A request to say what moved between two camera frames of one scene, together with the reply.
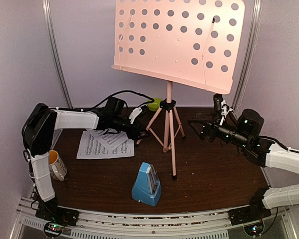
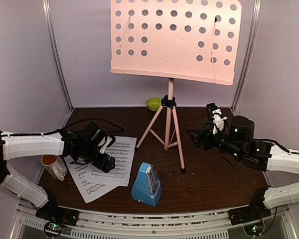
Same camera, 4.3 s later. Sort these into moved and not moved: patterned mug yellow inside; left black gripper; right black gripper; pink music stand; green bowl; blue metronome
Moved: right black gripper; pink music stand; left black gripper
Not moved: patterned mug yellow inside; blue metronome; green bowl
